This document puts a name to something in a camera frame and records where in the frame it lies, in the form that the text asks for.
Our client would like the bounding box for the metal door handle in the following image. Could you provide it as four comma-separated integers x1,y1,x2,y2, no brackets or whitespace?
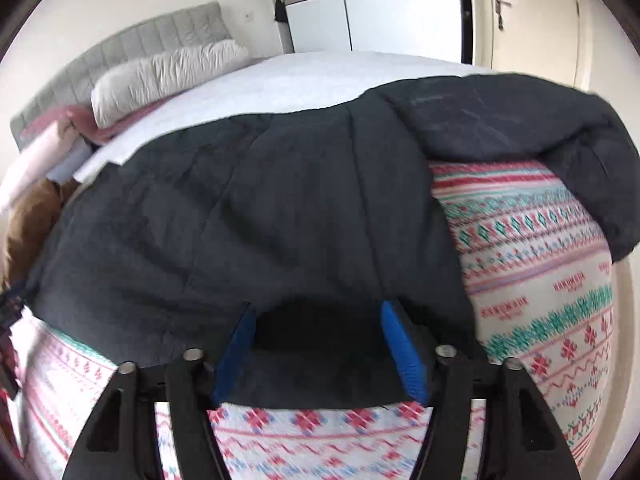
492,0,513,31

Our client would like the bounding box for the light pink rolled blanket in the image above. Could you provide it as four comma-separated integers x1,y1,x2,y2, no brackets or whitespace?
0,122,81,213

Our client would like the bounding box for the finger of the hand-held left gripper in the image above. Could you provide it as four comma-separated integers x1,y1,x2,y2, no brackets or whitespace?
0,284,27,330

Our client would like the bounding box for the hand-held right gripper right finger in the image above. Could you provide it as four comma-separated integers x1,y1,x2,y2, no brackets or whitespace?
379,300,583,480

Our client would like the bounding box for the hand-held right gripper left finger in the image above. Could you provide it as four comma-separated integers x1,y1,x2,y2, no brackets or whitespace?
61,304,258,480

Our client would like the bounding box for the black coat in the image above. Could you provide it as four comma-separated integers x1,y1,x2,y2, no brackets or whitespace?
22,74,640,403

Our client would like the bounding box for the white bed cover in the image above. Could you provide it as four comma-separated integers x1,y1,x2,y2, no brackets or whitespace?
72,50,501,181

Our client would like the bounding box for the red green patterned blanket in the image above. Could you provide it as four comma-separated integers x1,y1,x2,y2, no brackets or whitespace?
10,160,618,480

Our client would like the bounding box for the grey padded headboard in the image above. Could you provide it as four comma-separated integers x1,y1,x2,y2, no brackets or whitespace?
10,1,236,153

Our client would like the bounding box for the pink quilted pillow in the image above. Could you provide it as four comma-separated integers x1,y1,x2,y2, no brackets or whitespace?
20,97,171,146

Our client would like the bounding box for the brown pillow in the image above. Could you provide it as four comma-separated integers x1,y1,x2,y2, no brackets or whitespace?
2,177,81,291

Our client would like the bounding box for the cream door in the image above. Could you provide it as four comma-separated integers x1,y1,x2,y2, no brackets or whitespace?
472,0,583,86

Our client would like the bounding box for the blue-grey pillow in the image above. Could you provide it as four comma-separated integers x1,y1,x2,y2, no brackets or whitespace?
47,142,93,183

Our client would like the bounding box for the beige pillow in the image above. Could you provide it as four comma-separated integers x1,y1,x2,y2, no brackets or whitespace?
91,40,250,129

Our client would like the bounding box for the white wardrobe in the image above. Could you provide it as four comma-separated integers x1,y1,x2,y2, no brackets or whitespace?
276,0,473,63

